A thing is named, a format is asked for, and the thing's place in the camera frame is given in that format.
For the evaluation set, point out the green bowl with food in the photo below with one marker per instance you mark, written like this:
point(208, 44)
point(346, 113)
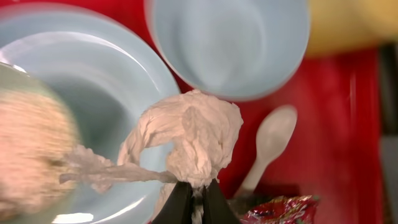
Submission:
point(37, 130)

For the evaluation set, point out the light blue bowl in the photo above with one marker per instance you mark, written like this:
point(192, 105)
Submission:
point(235, 49)

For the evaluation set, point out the white napkin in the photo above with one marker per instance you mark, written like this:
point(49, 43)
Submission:
point(202, 128)

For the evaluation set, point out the grey dishwasher rack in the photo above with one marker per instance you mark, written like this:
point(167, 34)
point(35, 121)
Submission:
point(388, 117)

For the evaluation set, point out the light blue plate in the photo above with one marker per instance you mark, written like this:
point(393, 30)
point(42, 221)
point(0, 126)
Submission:
point(107, 76)

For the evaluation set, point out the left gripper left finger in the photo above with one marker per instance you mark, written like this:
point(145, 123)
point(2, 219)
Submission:
point(178, 207)

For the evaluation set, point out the red snack wrapper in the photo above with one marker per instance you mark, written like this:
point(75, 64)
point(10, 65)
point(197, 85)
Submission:
point(283, 210)

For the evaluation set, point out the yellow plastic cup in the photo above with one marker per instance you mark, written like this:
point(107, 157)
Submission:
point(339, 26)

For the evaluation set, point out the white plastic spoon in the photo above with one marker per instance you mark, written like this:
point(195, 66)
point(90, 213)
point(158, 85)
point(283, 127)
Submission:
point(272, 137)

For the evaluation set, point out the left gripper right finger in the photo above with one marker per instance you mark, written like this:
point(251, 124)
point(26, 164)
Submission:
point(215, 207)

